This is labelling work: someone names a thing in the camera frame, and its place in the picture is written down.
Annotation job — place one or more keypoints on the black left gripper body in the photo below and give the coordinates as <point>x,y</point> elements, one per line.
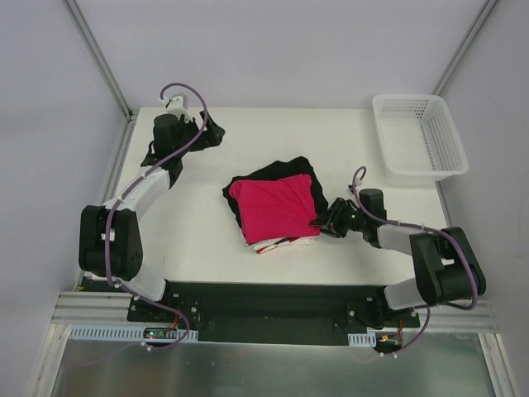
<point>202,137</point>

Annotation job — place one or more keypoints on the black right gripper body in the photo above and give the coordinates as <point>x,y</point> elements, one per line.
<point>335,217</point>

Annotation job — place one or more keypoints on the pink t shirt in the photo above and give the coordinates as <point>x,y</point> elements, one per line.
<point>274,209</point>

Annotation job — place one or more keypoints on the white red shirt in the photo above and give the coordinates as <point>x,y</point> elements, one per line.
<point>270,245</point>

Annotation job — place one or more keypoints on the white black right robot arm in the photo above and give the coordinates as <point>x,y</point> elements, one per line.
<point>446,270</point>

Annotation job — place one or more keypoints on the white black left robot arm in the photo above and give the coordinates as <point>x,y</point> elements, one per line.
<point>110,244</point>

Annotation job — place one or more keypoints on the white perforated plastic basket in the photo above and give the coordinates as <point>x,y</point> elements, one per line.
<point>418,139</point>

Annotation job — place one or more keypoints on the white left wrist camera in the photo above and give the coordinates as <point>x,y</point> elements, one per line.
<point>176,105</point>

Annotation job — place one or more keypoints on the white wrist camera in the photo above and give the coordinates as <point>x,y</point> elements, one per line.
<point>176,105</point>
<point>353,190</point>

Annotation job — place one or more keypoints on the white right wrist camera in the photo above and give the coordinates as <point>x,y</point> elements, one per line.
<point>353,190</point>

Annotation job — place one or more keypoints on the white slotted cable duct right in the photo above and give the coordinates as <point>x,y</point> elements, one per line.
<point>367,339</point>

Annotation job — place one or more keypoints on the white slotted cable duct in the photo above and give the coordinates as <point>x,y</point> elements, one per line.
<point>106,333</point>
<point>367,339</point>

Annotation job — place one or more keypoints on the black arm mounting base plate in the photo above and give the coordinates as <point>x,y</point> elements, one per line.
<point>319,315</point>

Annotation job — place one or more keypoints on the aluminium frame rail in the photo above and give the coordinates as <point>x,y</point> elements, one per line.
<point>91,307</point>

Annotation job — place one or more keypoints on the white slotted cable duct left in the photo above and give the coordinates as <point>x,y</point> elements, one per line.
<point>106,333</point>

